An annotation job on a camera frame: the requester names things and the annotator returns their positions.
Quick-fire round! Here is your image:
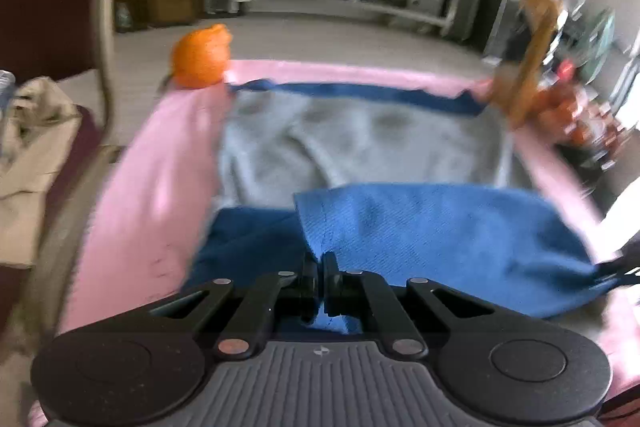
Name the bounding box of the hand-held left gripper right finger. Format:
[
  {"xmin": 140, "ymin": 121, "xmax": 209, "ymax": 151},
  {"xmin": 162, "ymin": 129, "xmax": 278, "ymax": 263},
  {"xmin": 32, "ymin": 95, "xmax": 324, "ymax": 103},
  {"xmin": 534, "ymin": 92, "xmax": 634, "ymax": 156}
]
[{"xmin": 324, "ymin": 253, "xmax": 511, "ymax": 358}]

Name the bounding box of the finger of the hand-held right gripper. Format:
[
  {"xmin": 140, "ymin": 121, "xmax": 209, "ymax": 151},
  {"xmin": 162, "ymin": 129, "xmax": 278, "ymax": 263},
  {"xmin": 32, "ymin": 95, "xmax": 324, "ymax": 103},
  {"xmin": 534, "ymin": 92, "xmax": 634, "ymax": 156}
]
[{"xmin": 595, "ymin": 232, "xmax": 640, "ymax": 295}]

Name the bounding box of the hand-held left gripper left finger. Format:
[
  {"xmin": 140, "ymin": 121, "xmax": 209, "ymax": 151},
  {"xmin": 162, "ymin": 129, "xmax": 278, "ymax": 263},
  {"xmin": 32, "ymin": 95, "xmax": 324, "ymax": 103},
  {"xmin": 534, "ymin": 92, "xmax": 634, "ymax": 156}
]
[{"xmin": 140, "ymin": 254, "xmax": 318, "ymax": 360}]

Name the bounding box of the blue and grey waffle sweatshirt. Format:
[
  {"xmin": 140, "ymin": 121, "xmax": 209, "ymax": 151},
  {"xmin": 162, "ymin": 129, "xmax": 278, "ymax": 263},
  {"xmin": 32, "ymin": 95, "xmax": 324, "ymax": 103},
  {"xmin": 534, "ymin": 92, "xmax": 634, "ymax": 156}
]
[{"xmin": 182, "ymin": 79, "xmax": 621, "ymax": 338}]

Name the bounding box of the pile of mixed fruit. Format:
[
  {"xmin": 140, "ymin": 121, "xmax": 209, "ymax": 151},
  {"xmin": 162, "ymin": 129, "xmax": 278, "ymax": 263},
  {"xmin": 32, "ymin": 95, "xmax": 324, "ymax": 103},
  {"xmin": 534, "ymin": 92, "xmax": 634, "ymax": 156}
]
[{"xmin": 537, "ymin": 77, "xmax": 626, "ymax": 152}]

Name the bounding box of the pink printed towel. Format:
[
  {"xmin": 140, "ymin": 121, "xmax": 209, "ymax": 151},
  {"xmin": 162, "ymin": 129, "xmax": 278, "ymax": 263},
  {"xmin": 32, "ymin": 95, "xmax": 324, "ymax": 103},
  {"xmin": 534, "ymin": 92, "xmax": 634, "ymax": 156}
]
[{"xmin": 27, "ymin": 59, "xmax": 640, "ymax": 427}]

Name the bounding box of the orange juice bottle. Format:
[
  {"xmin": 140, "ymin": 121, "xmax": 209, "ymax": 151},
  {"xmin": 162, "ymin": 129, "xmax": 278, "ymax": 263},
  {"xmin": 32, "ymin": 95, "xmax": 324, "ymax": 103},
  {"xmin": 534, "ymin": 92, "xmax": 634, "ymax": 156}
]
[{"xmin": 492, "ymin": 0, "xmax": 568, "ymax": 130}]

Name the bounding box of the large orange citrus fruit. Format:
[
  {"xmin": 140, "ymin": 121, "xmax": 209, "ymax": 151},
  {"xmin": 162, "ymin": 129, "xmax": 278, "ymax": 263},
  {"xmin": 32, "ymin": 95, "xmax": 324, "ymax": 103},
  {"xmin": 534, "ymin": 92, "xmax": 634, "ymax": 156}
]
[{"xmin": 170, "ymin": 23, "xmax": 233, "ymax": 89}]

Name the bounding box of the black drawer cabinet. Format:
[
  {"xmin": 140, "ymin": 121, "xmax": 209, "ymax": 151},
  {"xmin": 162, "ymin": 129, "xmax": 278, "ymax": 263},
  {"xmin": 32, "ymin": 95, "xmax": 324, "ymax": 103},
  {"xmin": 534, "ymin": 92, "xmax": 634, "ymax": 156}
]
[{"xmin": 482, "ymin": 0, "xmax": 516, "ymax": 58}]

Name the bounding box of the beige jacket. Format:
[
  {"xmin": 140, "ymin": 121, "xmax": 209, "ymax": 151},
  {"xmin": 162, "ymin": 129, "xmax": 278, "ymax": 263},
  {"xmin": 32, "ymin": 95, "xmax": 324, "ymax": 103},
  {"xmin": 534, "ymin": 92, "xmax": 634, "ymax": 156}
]
[{"xmin": 0, "ymin": 77, "xmax": 84, "ymax": 268}]

